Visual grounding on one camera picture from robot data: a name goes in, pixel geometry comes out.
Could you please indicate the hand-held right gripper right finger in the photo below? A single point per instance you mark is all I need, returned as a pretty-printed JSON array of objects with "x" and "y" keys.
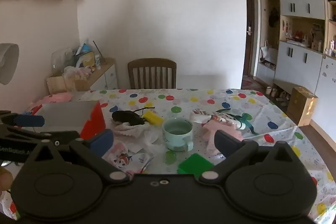
[{"x": 223, "y": 138}]

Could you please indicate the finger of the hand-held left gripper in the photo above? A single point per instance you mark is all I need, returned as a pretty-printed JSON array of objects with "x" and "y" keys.
[
  {"x": 29, "y": 121},
  {"x": 60, "y": 134}
]

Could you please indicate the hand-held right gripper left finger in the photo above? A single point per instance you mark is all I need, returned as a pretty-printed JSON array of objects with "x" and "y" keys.
[{"x": 101, "y": 141}]

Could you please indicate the pink fringed cloth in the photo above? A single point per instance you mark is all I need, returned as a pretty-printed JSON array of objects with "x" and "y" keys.
[{"x": 210, "y": 132}]

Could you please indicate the red shoe box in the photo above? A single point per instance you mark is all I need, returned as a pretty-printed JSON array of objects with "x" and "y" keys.
[{"x": 94, "y": 121}]

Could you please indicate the white fuzzy towel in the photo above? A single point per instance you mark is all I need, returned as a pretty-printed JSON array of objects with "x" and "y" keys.
[{"x": 128, "y": 129}]

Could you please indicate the black beanie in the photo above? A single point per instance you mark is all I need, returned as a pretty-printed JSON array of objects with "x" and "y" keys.
[{"x": 126, "y": 116}]

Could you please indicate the yellow sponge cloth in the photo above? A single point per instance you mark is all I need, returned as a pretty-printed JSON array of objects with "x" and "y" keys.
[{"x": 152, "y": 117}]

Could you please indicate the person's left hand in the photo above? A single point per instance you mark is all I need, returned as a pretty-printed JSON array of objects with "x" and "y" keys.
[{"x": 5, "y": 179}]

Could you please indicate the cartoon printed packet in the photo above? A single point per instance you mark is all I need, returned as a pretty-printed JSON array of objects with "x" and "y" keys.
[{"x": 120, "y": 159}]

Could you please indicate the polka dot tablecloth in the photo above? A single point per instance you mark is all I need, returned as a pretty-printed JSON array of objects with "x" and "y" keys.
[{"x": 236, "y": 108}]

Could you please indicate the pink heart print bag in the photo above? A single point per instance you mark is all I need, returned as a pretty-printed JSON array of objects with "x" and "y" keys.
[{"x": 57, "y": 97}]

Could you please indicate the teal mug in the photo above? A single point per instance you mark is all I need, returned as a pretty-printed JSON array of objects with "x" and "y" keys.
[{"x": 176, "y": 140}]

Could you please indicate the crumpled clear plastic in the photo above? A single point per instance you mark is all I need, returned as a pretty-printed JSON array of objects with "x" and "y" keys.
[{"x": 151, "y": 137}]

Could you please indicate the grey desk lamp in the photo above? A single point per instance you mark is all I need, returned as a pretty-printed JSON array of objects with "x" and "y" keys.
[{"x": 9, "y": 64}]

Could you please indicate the clear bag of small things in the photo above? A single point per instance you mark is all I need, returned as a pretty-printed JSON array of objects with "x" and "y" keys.
[{"x": 76, "y": 73}]

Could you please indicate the wooden side cabinet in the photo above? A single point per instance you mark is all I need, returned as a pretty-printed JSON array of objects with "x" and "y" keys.
[{"x": 105, "y": 74}]

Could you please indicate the white tube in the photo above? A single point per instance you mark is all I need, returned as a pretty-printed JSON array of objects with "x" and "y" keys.
[{"x": 98, "y": 61}]

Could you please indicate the yellow pouch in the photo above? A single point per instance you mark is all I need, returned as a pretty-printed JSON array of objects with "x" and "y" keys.
[{"x": 88, "y": 58}]

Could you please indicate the cardboard box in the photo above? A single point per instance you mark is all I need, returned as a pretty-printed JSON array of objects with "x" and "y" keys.
[{"x": 299, "y": 106}]

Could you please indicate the thin black stick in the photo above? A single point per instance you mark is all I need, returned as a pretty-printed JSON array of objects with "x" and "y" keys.
[{"x": 99, "y": 52}]

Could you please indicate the blue plastic item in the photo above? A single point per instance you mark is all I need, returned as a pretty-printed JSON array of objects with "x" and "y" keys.
[{"x": 86, "y": 48}]

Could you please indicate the wooden chair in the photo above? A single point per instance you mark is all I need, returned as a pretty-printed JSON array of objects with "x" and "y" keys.
[{"x": 152, "y": 62}]

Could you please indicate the brown door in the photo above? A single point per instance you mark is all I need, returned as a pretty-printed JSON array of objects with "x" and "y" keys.
[{"x": 250, "y": 16}]

